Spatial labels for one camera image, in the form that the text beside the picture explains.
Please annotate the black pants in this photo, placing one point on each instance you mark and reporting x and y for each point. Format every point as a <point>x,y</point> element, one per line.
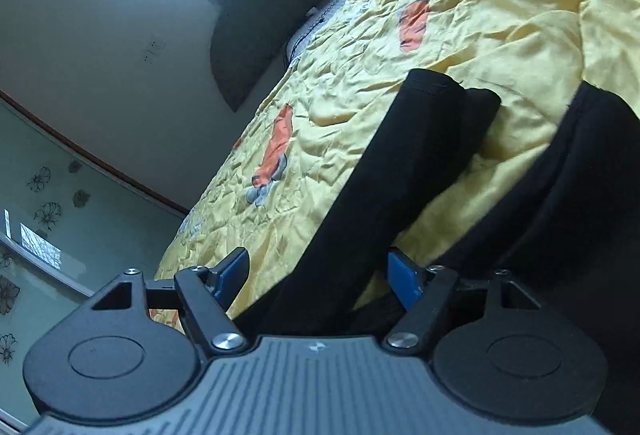
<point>390,195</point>

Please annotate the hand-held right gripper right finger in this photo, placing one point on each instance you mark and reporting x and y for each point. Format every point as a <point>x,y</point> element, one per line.
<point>403,276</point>

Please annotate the flower-print glass wardrobe door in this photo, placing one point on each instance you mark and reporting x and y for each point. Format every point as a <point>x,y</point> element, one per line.
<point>75,235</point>

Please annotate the grey mattress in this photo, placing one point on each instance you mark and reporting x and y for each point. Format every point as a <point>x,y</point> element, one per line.
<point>320,22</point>

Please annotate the yellow printed blanket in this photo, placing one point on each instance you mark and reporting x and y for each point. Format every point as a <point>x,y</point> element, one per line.
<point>450,30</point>

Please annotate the dark padded headboard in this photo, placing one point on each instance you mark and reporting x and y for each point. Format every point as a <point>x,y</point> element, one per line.
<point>260,20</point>

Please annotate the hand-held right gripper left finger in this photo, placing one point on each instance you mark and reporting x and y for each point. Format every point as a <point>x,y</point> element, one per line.
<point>233,272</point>

